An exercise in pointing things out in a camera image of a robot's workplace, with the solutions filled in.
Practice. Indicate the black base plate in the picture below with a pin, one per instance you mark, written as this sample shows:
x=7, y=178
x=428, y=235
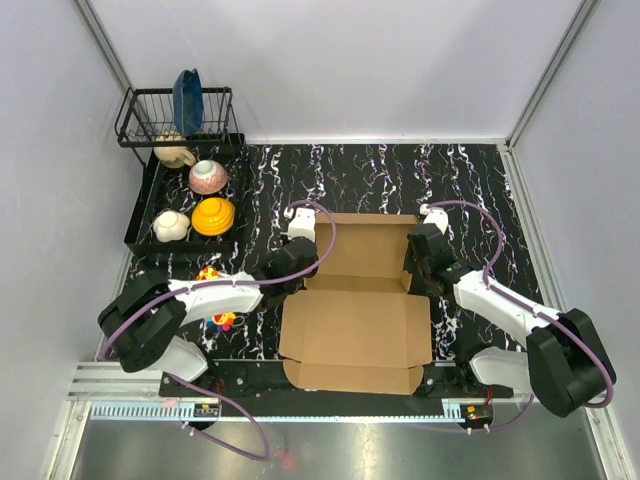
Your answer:
x=263, y=390

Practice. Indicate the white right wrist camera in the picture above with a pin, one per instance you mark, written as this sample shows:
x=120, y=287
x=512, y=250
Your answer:
x=435, y=216

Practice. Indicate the red yellow flower toy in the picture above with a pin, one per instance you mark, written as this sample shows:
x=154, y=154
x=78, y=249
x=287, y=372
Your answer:
x=209, y=274

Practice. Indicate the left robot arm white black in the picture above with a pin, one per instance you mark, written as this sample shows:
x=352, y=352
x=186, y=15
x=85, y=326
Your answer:
x=142, y=324

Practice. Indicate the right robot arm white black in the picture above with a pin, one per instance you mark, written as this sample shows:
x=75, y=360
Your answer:
x=563, y=362

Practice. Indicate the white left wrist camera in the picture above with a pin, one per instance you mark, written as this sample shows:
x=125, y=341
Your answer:
x=302, y=222

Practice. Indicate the orange ribbed bowl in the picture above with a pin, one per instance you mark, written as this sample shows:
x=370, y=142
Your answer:
x=213, y=216

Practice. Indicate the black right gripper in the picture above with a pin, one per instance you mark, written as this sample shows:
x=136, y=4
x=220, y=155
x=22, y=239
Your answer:
x=409, y=264

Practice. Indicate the rainbow flower toy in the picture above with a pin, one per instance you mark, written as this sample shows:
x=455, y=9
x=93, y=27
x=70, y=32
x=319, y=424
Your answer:
x=221, y=322

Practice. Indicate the black tray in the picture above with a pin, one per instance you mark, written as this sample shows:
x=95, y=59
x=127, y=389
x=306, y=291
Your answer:
x=166, y=189

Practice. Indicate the pink patterned bowl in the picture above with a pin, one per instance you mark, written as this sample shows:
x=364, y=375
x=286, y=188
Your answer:
x=207, y=177

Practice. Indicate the beige mug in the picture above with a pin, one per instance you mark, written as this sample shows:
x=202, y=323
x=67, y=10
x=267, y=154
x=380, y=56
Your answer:
x=173, y=157

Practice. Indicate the blue plate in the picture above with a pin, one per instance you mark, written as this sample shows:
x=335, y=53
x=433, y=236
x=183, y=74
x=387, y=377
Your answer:
x=188, y=103

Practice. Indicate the black wire dish rack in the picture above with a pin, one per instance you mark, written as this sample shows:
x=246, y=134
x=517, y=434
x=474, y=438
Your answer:
x=148, y=118

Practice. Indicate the brown cardboard box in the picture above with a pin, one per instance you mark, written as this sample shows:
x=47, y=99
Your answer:
x=356, y=326

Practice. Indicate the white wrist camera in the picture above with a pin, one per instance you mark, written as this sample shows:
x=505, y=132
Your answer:
x=302, y=222
x=435, y=216

